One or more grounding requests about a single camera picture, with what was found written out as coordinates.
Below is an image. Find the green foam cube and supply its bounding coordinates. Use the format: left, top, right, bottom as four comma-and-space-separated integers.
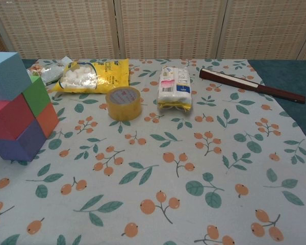
22, 76, 52, 111

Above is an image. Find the orange foam cube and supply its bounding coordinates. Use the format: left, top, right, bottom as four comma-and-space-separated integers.
36, 103, 60, 140

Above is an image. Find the clear yellowish tape roll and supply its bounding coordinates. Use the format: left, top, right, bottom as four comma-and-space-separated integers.
105, 86, 143, 121

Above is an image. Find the light blue foam cube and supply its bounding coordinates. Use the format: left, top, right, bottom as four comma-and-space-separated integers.
0, 52, 33, 101

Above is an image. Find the yellow cotton ball bag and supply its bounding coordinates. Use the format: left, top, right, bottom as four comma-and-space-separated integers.
52, 58, 131, 95

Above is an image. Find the pink wedge block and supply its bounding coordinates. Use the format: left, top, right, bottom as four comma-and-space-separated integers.
0, 93, 38, 140

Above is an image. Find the dark red folded fan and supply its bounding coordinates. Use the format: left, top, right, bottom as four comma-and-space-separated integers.
198, 67, 306, 105

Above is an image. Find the nut snack bag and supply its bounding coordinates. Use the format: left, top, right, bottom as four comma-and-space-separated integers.
26, 56, 73, 86

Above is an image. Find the white cotton pads pack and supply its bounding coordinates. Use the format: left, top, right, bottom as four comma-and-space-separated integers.
157, 65, 193, 112

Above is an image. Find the floral fruit print tablecloth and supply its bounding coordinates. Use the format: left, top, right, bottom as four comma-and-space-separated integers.
0, 58, 306, 245

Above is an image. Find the purple foam cube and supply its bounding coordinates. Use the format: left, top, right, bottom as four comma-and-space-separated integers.
0, 119, 47, 162

